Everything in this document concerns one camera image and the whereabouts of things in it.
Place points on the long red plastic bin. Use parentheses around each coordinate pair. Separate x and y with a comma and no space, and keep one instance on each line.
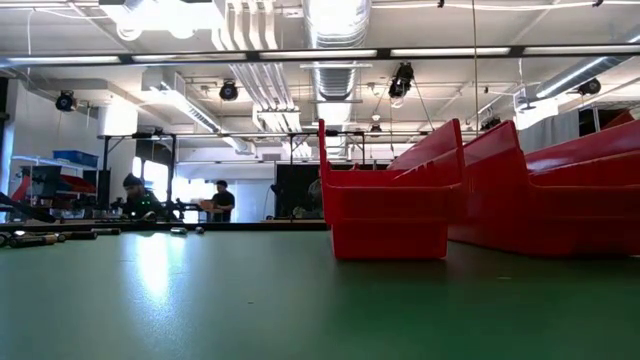
(550,215)
(390,235)

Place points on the small silver battery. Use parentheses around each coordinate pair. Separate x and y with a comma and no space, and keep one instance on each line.
(178,231)

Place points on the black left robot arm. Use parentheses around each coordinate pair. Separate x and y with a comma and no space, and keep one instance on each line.
(27,209)

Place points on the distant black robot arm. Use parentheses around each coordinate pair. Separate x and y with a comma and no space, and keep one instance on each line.
(182,205)

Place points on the person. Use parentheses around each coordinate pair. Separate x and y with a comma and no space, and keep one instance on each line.
(140,200)
(314,197)
(223,200)

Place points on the white ceiling pipes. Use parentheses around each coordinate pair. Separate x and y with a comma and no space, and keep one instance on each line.
(260,85)

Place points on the white LED light strip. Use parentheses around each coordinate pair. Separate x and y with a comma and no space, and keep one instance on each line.
(62,59)
(450,51)
(190,58)
(580,49)
(320,54)

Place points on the black ceiling spotlight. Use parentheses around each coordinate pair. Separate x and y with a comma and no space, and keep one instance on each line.
(401,80)
(491,123)
(590,87)
(229,91)
(65,101)

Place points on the green table mat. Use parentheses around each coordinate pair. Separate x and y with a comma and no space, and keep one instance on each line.
(200,310)

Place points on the thin vertical pole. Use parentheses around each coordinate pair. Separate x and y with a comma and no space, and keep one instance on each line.
(475,75)

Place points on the black column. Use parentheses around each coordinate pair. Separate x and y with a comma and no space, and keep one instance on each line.
(104,187)

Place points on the black copper-top battery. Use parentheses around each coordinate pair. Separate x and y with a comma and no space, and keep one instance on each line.
(106,231)
(30,241)
(4,240)
(79,235)

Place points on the grey curtain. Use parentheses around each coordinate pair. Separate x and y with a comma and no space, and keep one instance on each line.
(550,132)

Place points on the red item on shelf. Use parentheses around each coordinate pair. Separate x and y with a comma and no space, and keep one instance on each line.
(77,185)

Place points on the blue storage bin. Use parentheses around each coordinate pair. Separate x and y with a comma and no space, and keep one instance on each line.
(75,158)

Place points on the black crate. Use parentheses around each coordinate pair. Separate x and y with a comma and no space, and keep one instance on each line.
(42,180)

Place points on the white shelf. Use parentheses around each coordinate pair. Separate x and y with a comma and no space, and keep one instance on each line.
(30,161)

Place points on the red shelf bin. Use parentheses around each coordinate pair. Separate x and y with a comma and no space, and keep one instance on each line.
(620,119)

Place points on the black overhead frame bar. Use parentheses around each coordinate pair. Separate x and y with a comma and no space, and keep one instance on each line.
(253,55)

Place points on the silver ribbed ventilation duct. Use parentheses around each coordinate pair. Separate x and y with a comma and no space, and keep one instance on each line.
(337,25)

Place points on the white ceiling air duct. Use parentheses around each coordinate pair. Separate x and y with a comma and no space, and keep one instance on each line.
(170,90)

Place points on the slanted silver ventilation duct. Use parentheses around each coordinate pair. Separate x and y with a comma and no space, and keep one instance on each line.
(575,77)

